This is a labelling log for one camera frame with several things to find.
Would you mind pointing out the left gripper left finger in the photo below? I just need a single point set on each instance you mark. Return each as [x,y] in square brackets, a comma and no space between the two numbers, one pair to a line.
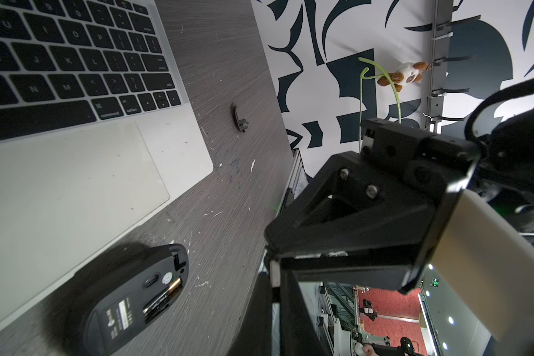
[255,334]

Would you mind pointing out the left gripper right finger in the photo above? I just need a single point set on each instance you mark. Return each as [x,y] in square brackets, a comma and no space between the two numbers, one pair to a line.
[300,308]

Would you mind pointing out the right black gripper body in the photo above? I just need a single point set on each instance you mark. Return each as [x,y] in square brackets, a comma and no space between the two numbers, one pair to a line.
[437,166]

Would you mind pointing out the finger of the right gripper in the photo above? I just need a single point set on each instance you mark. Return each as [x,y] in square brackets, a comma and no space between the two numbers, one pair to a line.
[350,206]

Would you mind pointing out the black wireless mouse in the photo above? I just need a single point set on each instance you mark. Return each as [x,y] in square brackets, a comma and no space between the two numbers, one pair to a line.
[126,301]

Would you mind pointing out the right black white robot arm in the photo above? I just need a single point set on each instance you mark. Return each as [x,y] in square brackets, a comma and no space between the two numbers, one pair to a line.
[503,178]

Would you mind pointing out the silver laptop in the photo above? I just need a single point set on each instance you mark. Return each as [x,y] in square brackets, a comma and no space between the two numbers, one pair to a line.
[97,135]

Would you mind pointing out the brown white plush toy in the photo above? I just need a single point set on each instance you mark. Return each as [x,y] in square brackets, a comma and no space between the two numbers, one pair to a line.
[408,73]

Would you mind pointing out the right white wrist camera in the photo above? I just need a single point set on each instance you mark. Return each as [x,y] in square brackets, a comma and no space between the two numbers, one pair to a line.
[490,266]

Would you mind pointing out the grey hook rail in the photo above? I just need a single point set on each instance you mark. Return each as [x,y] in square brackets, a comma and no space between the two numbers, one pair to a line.
[446,105]

